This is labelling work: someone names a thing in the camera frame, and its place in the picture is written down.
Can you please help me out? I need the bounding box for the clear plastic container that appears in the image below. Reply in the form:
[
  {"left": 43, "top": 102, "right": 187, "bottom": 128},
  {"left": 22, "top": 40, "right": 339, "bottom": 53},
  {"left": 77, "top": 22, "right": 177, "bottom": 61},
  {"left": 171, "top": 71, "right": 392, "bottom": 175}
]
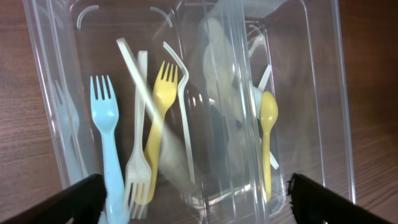
[
  {"left": 22, "top": 0, "right": 249, "bottom": 224},
  {"left": 179, "top": 1, "right": 356, "bottom": 223}
]

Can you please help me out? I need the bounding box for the small white fork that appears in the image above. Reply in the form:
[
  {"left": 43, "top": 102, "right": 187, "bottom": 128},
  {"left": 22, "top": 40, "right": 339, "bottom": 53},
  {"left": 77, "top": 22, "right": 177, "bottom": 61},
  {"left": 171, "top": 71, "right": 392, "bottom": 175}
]
[{"left": 124, "top": 50, "right": 153, "bottom": 220}]

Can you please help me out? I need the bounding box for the white spoon wide handle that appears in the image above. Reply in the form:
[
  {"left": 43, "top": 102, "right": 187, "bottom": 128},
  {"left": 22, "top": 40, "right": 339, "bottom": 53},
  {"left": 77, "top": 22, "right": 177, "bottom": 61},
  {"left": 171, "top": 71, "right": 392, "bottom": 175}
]
[{"left": 203, "top": 17, "right": 243, "bottom": 129}]

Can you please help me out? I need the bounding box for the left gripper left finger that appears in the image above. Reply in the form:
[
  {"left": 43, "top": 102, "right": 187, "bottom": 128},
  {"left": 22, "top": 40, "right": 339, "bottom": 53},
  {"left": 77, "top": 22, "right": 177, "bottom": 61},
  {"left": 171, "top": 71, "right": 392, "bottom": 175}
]
[{"left": 1, "top": 174, "right": 107, "bottom": 224}]

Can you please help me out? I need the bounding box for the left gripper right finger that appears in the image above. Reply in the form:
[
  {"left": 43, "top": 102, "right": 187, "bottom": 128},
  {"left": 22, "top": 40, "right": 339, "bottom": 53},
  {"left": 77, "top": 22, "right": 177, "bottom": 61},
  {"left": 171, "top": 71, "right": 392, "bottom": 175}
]
[{"left": 287, "top": 173, "right": 388, "bottom": 224}]

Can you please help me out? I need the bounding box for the yellow green spoon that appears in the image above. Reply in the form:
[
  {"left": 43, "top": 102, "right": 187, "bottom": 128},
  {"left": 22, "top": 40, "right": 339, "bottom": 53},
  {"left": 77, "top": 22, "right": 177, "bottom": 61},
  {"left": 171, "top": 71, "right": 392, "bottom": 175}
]
[{"left": 260, "top": 91, "right": 279, "bottom": 202}]

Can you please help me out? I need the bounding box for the light blue fork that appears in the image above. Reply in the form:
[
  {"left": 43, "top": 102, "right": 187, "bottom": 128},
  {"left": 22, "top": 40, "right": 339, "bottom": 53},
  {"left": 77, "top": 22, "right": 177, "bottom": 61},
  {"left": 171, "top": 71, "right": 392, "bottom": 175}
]
[{"left": 90, "top": 75, "right": 129, "bottom": 224}]

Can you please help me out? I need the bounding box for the slim white fork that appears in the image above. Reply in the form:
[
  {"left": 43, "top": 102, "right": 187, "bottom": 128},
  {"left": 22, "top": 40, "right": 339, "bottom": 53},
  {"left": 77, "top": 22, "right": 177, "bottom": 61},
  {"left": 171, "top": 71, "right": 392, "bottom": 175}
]
[{"left": 163, "top": 41, "right": 195, "bottom": 184}]

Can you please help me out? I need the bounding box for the white spoon thin handle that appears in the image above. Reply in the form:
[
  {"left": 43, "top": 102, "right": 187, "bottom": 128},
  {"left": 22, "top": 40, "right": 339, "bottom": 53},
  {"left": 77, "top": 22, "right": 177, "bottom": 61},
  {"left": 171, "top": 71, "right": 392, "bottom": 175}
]
[{"left": 253, "top": 65, "right": 272, "bottom": 119}]

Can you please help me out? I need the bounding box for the left clear plastic container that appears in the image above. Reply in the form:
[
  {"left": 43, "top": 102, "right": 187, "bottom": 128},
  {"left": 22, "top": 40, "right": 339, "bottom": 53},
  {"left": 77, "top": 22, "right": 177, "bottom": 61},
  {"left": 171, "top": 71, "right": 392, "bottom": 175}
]
[{"left": 22, "top": 0, "right": 249, "bottom": 224}]

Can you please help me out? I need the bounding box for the right clear plastic container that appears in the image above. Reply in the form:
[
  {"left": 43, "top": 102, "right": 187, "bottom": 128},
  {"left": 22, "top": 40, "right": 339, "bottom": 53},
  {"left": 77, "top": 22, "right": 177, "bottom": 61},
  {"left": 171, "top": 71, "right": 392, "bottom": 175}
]
[{"left": 179, "top": 1, "right": 356, "bottom": 223}]

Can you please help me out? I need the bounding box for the cream yellow fork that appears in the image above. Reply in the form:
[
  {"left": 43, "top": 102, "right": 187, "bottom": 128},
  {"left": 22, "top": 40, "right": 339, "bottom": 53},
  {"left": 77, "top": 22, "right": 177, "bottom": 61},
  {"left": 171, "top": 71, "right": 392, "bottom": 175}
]
[{"left": 136, "top": 62, "right": 178, "bottom": 205}]

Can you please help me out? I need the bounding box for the white fork tines down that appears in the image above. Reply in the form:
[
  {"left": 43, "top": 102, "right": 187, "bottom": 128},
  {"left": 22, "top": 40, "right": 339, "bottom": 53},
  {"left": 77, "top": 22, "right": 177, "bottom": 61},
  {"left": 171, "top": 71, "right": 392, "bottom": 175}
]
[{"left": 116, "top": 38, "right": 194, "bottom": 190}]

